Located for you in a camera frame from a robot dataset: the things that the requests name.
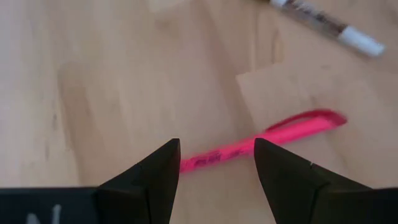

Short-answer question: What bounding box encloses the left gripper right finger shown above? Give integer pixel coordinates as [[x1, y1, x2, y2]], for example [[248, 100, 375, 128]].
[[253, 138, 398, 224]]

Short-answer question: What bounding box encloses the black thin dry-erase marker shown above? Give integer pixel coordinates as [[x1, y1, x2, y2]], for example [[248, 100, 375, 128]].
[[269, 0, 387, 59]]

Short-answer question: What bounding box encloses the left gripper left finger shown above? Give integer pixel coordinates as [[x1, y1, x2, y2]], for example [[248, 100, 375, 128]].
[[0, 138, 182, 224]]

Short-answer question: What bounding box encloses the pink slim highlighter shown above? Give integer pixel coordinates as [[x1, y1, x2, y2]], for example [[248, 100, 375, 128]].
[[179, 108, 348, 174]]

